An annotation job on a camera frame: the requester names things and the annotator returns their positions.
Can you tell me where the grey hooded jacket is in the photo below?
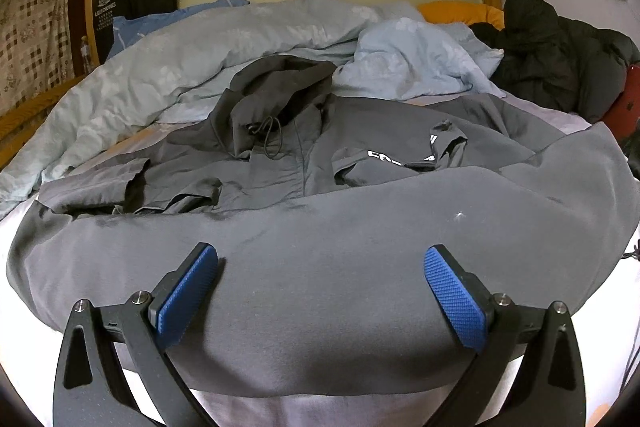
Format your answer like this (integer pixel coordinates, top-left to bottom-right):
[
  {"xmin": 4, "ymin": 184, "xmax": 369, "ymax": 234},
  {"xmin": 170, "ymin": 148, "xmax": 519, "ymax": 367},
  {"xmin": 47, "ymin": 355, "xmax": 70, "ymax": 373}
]
[{"xmin": 5, "ymin": 54, "xmax": 640, "ymax": 400}]

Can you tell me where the black padded jacket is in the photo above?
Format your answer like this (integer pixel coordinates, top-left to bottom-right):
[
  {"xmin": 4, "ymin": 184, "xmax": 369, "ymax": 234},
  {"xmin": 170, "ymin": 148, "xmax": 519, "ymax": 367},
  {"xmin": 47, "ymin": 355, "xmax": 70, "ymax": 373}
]
[{"xmin": 470, "ymin": 0, "xmax": 640, "ymax": 125}]

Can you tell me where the blue pillow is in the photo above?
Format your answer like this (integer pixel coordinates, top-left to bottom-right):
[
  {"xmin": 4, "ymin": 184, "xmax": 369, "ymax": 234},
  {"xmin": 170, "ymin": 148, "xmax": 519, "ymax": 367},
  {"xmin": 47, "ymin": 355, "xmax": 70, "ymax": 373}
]
[{"xmin": 105, "ymin": 0, "xmax": 251, "ymax": 60}]

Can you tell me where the light blue duvet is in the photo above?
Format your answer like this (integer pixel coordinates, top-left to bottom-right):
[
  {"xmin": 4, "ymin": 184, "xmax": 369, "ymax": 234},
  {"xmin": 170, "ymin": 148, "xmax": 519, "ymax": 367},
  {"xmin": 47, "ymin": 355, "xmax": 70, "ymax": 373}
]
[{"xmin": 0, "ymin": 0, "xmax": 506, "ymax": 220}]

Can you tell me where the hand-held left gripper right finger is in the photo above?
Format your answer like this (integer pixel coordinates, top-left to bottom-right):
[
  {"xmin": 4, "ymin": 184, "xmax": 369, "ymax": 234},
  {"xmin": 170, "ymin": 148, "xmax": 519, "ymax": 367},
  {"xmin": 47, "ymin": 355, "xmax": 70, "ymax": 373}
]
[{"xmin": 423, "ymin": 244, "xmax": 586, "ymax": 427}]

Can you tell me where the brown patchwork curtain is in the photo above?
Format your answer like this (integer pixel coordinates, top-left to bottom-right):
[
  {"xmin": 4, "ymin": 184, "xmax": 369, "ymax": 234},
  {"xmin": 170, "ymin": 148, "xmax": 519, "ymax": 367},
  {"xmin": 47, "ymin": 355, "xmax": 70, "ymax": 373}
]
[{"xmin": 0, "ymin": 0, "xmax": 71, "ymax": 118}]

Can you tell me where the orange pillow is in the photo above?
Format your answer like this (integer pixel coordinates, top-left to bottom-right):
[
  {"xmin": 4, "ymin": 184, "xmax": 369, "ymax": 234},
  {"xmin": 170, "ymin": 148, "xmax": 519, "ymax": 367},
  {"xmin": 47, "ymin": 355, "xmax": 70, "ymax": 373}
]
[{"xmin": 417, "ymin": 1, "xmax": 506, "ymax": 30}]

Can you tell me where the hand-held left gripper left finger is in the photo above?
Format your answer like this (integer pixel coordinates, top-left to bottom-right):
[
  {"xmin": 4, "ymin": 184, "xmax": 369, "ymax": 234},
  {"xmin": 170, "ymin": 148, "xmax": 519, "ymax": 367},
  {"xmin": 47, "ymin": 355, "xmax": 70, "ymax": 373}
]
[{"xmin": 52, "ymin": 242, "xmax": 219, "ymax": 427}]

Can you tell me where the black cable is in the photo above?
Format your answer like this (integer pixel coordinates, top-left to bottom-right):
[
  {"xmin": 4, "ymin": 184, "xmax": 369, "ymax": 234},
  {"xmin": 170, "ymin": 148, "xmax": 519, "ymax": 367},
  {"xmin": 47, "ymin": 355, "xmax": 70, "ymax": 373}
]
[{"xmin": 621, "ymin": 227, "xmax": 640, "ymax": 260}]

